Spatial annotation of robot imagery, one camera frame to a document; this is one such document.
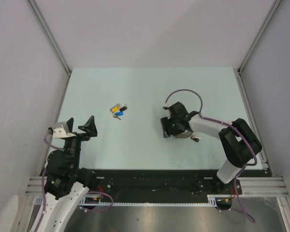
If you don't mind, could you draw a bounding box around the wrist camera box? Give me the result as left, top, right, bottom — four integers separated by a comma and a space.
49, 122, 75, 139
162, 102, 173, 110

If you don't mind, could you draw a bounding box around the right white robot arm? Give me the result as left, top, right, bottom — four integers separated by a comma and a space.
160, 102, 262, 194

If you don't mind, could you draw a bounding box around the aluminium front rail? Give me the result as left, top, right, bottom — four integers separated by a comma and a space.
25, 176, 289, 197

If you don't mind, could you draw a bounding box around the yellow tag key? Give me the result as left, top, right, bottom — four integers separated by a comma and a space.
110, 103, 121, 114

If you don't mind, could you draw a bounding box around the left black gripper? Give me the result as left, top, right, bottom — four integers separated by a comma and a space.
64, 115, 97, 169

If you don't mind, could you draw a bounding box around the white slotted cable duct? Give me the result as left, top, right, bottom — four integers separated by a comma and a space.
36, 194, 235, 211

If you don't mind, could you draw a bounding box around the right aluminium frame post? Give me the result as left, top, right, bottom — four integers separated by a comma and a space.
237, 0, 284, 75

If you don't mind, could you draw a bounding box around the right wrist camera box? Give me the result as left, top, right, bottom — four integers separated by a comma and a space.
162, 102, 173, 110

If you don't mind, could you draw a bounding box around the aluminium frame post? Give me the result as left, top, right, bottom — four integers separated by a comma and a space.
26, 0, 72, 76
237, 0, 284, 75

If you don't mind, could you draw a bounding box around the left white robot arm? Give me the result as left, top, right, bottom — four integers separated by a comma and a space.
30, 116, 98, 232

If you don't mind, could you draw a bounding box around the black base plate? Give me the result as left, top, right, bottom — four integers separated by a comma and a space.
90, 169, 242, 203

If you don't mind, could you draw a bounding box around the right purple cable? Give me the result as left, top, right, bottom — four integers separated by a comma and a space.
165, 89, 258, 223

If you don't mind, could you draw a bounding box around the black tag key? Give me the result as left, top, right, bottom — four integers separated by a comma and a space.
119, 105, 127, 112

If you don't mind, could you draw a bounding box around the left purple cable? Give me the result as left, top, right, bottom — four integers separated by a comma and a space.
29, 131, 114, 232

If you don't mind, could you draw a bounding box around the metal disc with keyrings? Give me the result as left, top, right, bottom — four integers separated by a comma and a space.
174, 130, 201, 142

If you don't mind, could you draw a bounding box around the purple cable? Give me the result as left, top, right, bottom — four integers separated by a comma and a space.
165, 89, 258, 223
29, 131, 114, 232

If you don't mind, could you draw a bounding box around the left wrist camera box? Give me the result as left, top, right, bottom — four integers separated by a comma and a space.
49, 122, 75, 139

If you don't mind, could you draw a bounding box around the blue tag key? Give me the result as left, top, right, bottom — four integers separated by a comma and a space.
113, 111, 124, 120

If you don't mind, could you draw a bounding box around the left aluminium frame post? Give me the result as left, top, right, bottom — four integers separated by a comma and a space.
26, 0, 72, 76

